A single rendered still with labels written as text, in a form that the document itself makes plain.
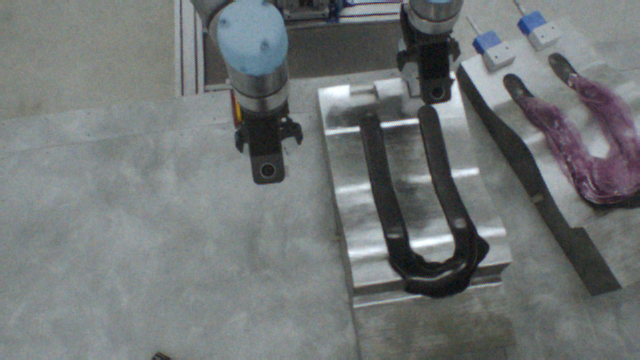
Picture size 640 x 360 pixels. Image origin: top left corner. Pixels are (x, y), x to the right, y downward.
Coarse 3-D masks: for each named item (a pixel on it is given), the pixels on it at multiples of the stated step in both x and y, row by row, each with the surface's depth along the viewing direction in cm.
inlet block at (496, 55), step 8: (472, 24) 115; (480, 32) 115; (488, 32) 114; (480, 40) 113; (488, 40) 113; (496, 40) 113; (480, 48) 113; (488, 48) 112; (496, 48) 111; (504, 48) 111; (512, 48) 111; (488, 56) 111; (496, 56) 111; (504, 56) 110; (512, 56) 111; (488, 64) 112; (496, 64) 110; (504, 64) 112
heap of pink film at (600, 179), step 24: (600, 96) 105; (552, 120) 103; (600, 120) 104; (624, 120) 104; (552, 144) 103; (576, 144) 102; (624, 144) 103; (576, 168) 101; (600, 168) 102; (624, 168) 102; (600, 192) 101; (624, 192) 101
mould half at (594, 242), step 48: (528, 48) 114; (576, 48) 115; (480, 96) 111; (576, 96) 108; (624, 96) 107; (528, 144) 103; (528, 192) 110; (576, 192) 103; (576, 240) 101; (624, 240) 96
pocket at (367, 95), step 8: (352, 88) 108; (360, 88) 108; (368, 88) 108; (376, 88) 107; (352, 96) 109; (360, 96) 109; (368, 96) 109; (376, 96) 109; (352, 104) 108; (360, 104) 109; (368, 104) 109
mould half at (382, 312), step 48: (336, 96) 106; (384, 96) 106; (336, 144) 103; (384, 144) 104; (336, 192) 101; (432, 192) 100; (480, 192) 100; (384, 240) 93; (432, 240) 93; (384, 288) 95; (480, 288) 98; (384, 336) 95; (432, 336) 95; (480, 336) 96
